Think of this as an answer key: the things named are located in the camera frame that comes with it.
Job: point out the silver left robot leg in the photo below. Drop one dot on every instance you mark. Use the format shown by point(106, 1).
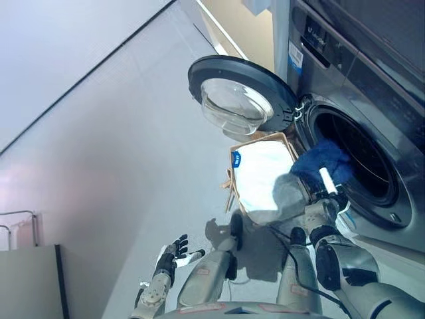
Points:
point(206, 276)

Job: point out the round glass washer door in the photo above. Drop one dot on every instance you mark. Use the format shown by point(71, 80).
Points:
point(232, 96)

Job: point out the silver robot leg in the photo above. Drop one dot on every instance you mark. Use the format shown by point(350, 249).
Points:
point(297, 282)
point(206, 276)

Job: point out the silver right robot leg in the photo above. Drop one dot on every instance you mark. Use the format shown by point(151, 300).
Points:
point(297, 282)

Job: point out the blue energy label on washer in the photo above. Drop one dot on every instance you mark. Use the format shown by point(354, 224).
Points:
point(295, 57)

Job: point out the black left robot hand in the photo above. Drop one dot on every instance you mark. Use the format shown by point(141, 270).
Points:
point(166, 259)

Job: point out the blue tag on basket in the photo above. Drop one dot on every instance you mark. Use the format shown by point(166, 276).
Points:
point(237, 159)

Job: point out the robot torso with red marks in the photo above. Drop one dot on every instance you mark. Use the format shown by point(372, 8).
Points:
point(239, 310)

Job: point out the metal frame rack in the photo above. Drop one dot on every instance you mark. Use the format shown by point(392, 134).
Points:
point(20, 229)

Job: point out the black robot foot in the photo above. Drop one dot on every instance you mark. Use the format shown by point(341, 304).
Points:
point(298, 236)
point(237, 232)

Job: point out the dark grey front-load washing machine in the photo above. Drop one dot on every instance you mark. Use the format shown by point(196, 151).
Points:
point(365, 133)

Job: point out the dark blue garment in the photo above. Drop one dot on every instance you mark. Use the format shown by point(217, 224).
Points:
point(318, 159)

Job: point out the white countertop cabinet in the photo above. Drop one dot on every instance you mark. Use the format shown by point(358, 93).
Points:
point(232, 26)

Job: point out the wooden frame laundry basket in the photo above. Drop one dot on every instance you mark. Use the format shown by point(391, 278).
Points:
point(234, 186)

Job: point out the black left robot foot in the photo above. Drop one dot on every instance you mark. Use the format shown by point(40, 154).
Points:
point(237, 232)

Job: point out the black right robot foot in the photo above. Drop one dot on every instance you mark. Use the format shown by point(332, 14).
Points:
point(298, 236)

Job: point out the grey cabinet with black edge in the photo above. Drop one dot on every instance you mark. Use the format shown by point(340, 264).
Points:
point(30, 282)

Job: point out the white cloth basket liner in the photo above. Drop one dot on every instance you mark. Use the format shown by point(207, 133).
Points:
point(259, 172)

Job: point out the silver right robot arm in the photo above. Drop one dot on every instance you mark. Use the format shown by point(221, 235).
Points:
point(352, 266)

